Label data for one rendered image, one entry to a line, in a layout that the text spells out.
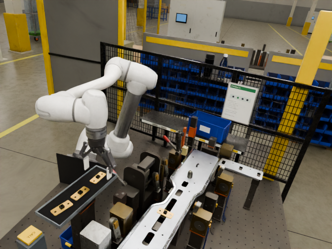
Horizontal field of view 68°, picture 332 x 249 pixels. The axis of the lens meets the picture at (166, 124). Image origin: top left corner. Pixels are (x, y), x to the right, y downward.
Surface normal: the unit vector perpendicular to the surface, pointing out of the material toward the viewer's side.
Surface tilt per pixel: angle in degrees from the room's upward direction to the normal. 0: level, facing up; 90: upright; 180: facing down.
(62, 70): 90
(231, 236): 0
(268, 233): 0
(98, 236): 0
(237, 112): 90
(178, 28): 90
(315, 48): 90
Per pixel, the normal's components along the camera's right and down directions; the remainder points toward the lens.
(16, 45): -0.29, 0.43
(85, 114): -0.06, 0.41
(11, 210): 0.10, -0.88
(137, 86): -0.04, 0.62
